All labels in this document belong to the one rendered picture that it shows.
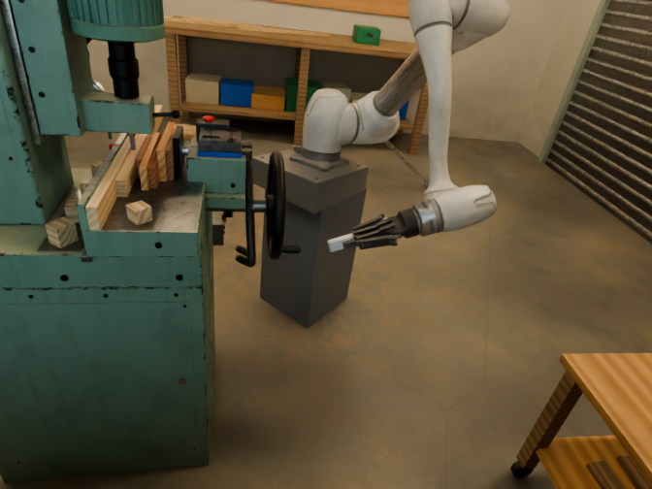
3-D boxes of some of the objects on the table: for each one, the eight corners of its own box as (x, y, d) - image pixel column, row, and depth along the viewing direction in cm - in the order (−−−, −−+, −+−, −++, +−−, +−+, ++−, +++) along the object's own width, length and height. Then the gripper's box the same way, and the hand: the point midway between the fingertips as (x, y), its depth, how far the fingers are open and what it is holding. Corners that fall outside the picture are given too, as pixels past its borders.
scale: (91, 192, 84) (91, 191, 84) (83, 191, 84) (83, 191, 84) (139, 113, 126) (139, 113, 126) (134, 113, 125) (134, 112, 125)
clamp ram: (207, 176, 108) (206, 140, 103) (175, 174, 107) (172, 138, 102) (209, 161, 115) (208, 127, 111) (179, 159, 114) (177, 125, 109)
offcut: (152, 220, 89) (151, 206, 87) (137, 225, 87) (135, 211, 85) (143, 213, 91) (141, 200, 89) (127, 218, 88) (125, 205, 87)
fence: (89, 230, 83) (84, 204, 80) (80, 230, 83) (74, 204, 80) (145, 126, 133) (143, 108, 130) (139, 126, 132) (137, 107, 129)
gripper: (406, 197, 121) (321, 222, 121) (422, 221, 110) (329, 248, 110) (409, 220, 125) (327, 244, 125) (425, 245, 114) (336, 272, 114)
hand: (342, 243), depth 117 cm, fingers closed
